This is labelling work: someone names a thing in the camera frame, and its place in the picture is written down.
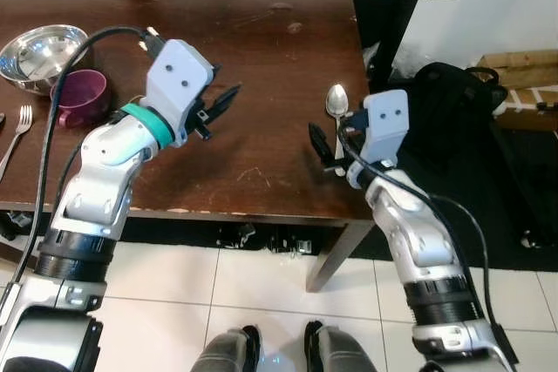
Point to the brown cardboard box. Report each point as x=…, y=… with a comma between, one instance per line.
x=523, y=71

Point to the dark wooden table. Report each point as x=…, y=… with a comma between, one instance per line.
x=261, y=41

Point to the silver metal spoon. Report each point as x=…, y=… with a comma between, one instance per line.
x=336, y=100

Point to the black backpack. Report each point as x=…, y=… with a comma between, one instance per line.
x=445, y=93

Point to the purple mug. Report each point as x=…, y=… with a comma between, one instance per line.
x=83, y=93

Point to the grey robot left leg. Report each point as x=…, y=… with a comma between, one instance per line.
x=222, y=350

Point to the grey robot right leg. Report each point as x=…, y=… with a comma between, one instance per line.
x=340, y=350

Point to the grey robot leg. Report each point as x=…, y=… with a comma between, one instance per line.
x=222, y=350
x=340, y=350

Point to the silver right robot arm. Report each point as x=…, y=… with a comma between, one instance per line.
x=410, y=215

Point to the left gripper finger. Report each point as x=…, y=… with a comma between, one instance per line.
x=215, y=71
x=227, y=99

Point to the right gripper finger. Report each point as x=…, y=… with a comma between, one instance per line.
x=319, y=141

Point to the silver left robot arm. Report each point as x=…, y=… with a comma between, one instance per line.
x=105, y=180

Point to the pale blue right wrist camera mount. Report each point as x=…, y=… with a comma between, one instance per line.
x=386, y=124

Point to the pale blue left wrist camera mount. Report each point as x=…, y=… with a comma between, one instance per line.
x=179, y=76

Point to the pale blue wrist camera mount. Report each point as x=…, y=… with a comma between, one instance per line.
x=179, y=76
x=386, y=124

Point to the stainless steel bowl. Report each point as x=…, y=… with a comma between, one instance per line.
x=39, y=54

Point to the silver metal fork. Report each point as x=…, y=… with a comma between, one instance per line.
x=17, y=132

